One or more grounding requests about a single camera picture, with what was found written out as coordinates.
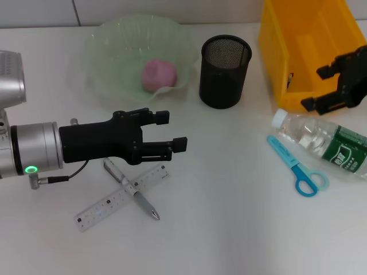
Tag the yellow plastic bin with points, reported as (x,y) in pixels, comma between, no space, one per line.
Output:
(312,43)

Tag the translucent green fruit bowl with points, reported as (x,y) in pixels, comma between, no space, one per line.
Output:
(120,57)

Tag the pink peach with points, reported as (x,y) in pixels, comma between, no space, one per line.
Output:
(159,76)

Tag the clear plastic ruler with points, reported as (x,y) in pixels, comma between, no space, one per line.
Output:
(97,212)

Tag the silver white pen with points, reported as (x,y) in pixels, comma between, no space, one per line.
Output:
(143,202)

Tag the blue scissors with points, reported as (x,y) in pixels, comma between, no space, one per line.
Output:
(284,153)

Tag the silver left wrist knob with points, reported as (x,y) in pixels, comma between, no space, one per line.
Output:
(74,121)

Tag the clear water bottle green label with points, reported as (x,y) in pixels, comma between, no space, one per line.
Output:
(309,134)

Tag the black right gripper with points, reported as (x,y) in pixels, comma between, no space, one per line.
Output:
(355,77)

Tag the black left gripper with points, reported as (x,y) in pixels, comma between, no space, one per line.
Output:
(97,141)

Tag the black mesh pen holder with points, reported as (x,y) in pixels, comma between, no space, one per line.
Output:
(223,80)

